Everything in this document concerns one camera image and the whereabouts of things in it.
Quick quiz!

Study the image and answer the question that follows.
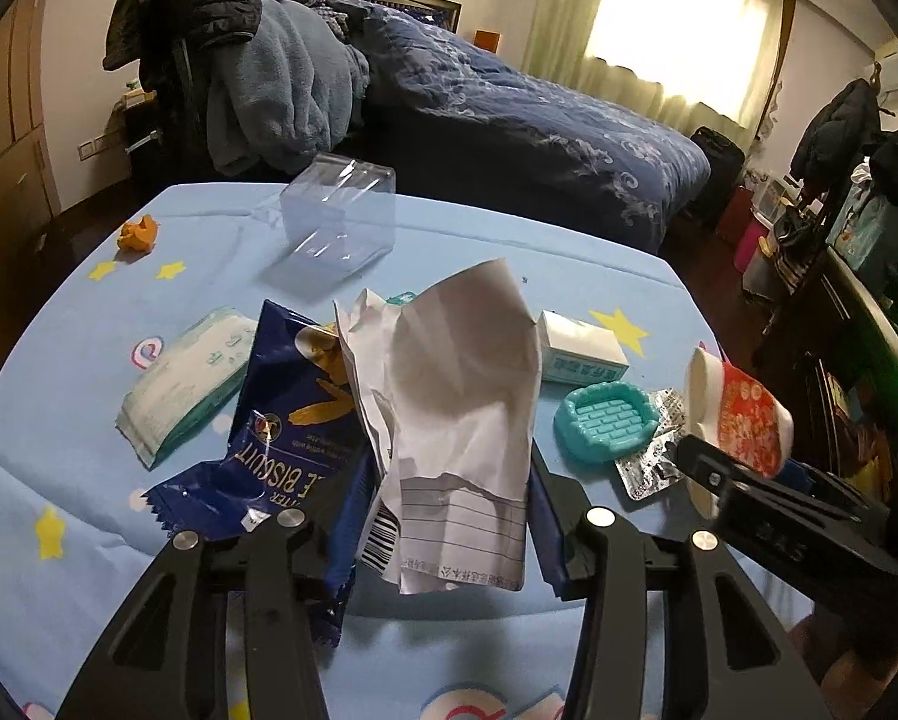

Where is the small orange toy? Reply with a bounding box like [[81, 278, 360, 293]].
[[117, 216, 161, 256]]

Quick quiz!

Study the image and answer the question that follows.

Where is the hanging black coat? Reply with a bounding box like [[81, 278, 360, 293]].
[[790, 79, 881, 181]]

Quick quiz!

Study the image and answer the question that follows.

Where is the dark bedside table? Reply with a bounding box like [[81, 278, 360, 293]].
[[119, 90, 166, 166]]

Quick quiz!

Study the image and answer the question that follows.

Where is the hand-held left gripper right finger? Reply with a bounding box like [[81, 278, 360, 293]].
[[528, 446, 833, 720]]

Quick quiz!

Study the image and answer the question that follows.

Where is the silver blister pack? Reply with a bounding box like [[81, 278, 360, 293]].
[[614, 388, 701, 502]]

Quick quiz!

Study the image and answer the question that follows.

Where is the white paper sheet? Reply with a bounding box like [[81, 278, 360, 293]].
[[333, 259, 544, 597]]

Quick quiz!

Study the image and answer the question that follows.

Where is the white green tissue pack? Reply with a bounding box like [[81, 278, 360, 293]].
[[115, 306, 259, 472]]

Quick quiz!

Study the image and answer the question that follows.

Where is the teal soap dish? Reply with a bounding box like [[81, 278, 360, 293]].
[[554, 380, 660, 466]]

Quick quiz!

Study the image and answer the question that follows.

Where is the clear plastic box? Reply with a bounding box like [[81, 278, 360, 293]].
[[279, 152, 397, 286]]

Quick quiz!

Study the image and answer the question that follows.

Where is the bed with blue duvet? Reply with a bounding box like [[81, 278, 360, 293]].
[[359, 4, 713, 256]]

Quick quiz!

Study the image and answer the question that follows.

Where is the brown wooden wardrobe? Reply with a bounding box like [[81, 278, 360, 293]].
[[0, 0, 64, 241]]

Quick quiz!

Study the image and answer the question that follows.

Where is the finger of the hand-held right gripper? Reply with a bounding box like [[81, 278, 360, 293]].
[[672, 431, 898, 580], [783, 460, 896, 520]]

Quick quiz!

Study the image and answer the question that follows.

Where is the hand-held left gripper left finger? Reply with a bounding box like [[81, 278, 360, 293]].
[[55, 506, 345, 720]]

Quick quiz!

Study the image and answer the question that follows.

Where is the dark wooden headboard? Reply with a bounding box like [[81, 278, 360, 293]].
[[291, 0, 465, 25]]

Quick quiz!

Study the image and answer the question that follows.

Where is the grey-blue fleece blanket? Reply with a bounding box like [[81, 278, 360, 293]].
[[209, 0, 371, 177]]

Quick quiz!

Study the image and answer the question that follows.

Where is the red and white paper cup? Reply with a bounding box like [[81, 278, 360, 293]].
[[681, 345, 795, 518]]

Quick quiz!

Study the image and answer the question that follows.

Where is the pale window curtain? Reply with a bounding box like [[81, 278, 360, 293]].
[[524, 0, 784, 128]]

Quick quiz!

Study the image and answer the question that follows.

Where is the dark padded jacket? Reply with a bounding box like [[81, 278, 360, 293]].
[[104, 0, 264, 76]]

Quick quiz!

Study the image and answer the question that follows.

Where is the black suitcase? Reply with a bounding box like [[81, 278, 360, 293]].
[[689, 127, 746, 233]]

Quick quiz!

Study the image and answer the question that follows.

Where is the pink plastic bin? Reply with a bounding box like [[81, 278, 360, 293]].
[[734, 221, 770, 272]]

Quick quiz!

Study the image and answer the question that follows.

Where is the dark blue biscuit packet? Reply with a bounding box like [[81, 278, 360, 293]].
[[141, 300, 390, 650]]

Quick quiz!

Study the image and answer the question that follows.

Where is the small white medicine box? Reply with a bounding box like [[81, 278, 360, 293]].
[[535, 309, 630, 383]]

